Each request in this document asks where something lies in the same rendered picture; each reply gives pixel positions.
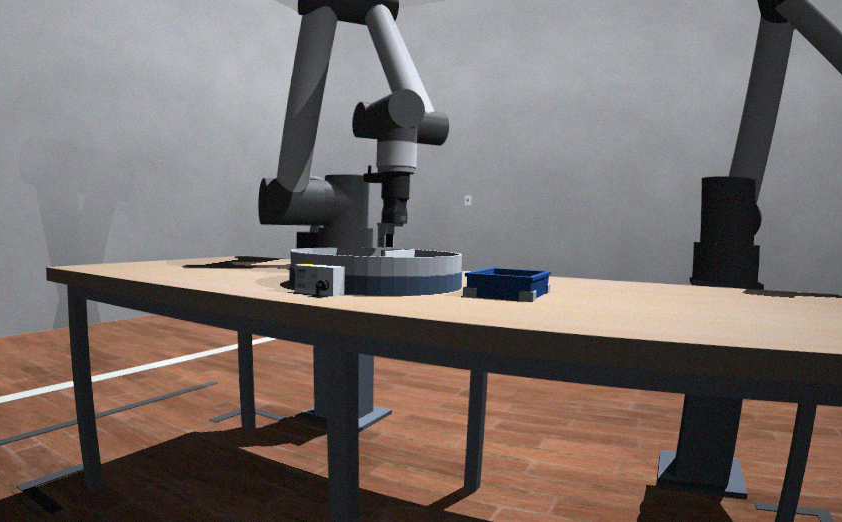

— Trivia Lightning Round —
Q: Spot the blue open-top crate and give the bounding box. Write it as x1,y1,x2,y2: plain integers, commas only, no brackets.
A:
465,268,551,301

